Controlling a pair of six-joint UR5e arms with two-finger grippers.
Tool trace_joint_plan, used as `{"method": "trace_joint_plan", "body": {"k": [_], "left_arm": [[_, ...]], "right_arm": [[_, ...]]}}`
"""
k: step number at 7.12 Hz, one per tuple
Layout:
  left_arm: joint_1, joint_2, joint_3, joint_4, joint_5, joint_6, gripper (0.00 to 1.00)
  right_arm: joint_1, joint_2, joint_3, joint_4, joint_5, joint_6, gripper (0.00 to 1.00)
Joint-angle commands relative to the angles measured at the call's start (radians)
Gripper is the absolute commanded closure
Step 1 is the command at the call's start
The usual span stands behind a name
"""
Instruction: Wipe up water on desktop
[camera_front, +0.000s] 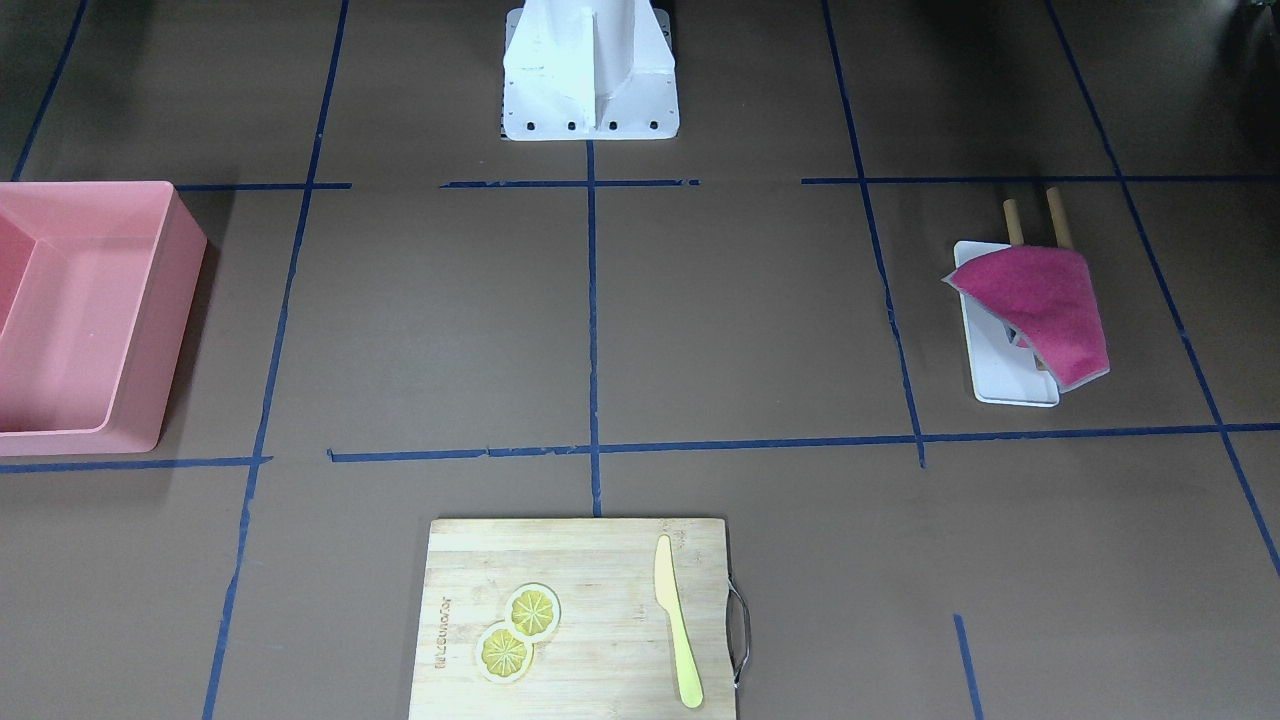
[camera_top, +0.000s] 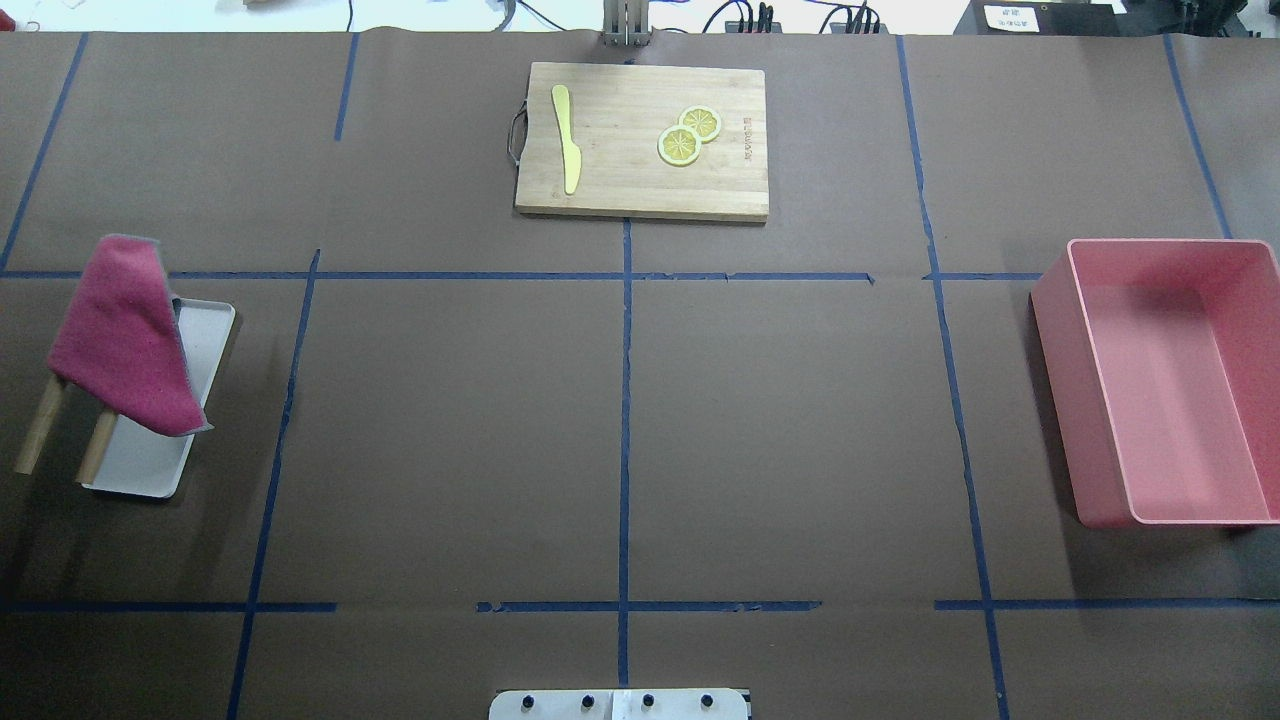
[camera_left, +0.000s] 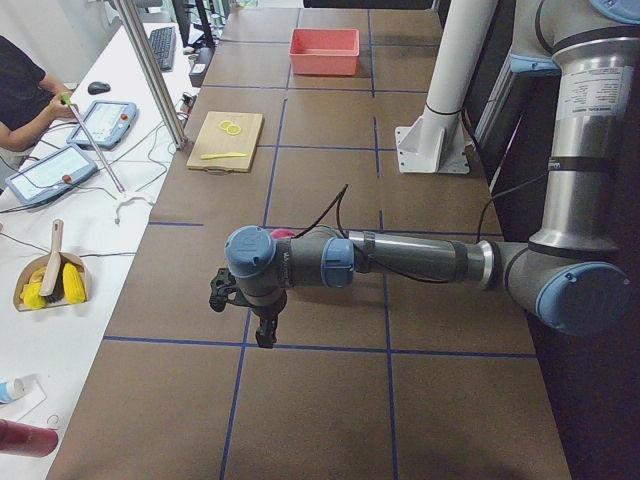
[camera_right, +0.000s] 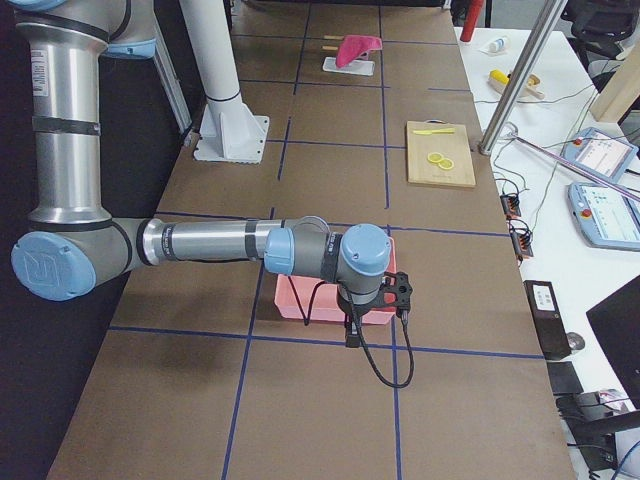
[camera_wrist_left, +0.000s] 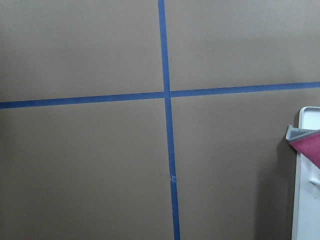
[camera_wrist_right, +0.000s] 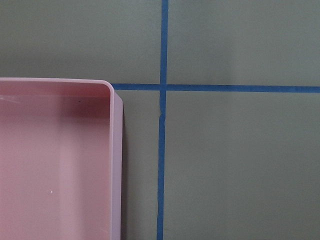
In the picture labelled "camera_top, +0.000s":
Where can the pink microfiber cloth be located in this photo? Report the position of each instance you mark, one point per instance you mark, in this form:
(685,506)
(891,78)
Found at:
(120,339)

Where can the yellow plastic knife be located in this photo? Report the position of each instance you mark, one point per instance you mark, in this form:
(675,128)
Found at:
(570,151)

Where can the bamboo cutting board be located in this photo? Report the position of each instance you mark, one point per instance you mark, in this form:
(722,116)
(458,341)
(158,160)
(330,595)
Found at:
(618,112)

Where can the lemon slice upper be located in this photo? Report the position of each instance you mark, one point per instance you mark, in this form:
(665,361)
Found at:
(705,122)

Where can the black power strip left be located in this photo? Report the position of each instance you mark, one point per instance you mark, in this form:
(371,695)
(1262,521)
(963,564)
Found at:
(752,18)

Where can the black box with label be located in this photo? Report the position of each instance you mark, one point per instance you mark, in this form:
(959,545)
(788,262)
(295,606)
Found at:
(1040,18)

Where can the white rack tray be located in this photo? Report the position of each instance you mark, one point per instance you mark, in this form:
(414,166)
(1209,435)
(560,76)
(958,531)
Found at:
(138,462)

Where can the pink plastic bin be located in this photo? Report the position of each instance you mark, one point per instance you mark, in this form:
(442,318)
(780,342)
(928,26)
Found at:
(1163,358)

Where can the wooden rack peg right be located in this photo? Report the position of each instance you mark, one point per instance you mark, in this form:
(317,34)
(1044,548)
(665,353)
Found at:
(97,447)

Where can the wooden rack peg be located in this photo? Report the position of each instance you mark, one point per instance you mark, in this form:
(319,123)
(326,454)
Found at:
(39,430)
(97,447)

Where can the wooden rack peg left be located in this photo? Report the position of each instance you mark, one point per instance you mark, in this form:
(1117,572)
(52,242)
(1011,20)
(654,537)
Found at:
(39,430)

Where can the metal camera stand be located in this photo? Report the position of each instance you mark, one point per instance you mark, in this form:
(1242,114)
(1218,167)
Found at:
(626,23)

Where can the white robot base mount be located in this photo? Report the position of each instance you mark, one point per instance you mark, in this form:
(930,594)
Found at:
(622,703)

